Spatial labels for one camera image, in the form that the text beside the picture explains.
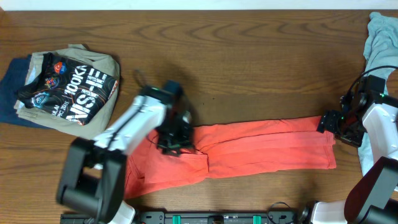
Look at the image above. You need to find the red printed t-shirt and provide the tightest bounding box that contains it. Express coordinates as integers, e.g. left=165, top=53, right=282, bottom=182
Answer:
left=124, top=116, right=336, bottom=199

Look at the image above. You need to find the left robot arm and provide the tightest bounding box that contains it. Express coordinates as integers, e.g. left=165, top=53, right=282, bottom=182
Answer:
left=56, top=82, right=193, bottom=223

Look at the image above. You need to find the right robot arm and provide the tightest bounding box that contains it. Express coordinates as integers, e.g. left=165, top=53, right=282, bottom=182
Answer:
left=308, top=92, right=397, bottom=224

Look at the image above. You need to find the beige folded garment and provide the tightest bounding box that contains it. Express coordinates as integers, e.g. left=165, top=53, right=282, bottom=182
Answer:
left=14, top=44, right=120, bottom=139

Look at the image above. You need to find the grey t-shirt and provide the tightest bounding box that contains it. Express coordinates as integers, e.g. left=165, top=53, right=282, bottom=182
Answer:
left=358, top=12, right=397, bottom=175

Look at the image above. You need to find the black printed folded shirt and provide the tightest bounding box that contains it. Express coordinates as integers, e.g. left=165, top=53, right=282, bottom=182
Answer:
left=17, top=53, right=118, bottom=126

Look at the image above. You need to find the navy folded garment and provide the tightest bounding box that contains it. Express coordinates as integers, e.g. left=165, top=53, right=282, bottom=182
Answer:
left=1, top=55, right=47, bottom=129

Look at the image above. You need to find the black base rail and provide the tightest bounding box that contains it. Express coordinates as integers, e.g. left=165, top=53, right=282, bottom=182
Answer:
left=60, top=201, right=312, bottom=224

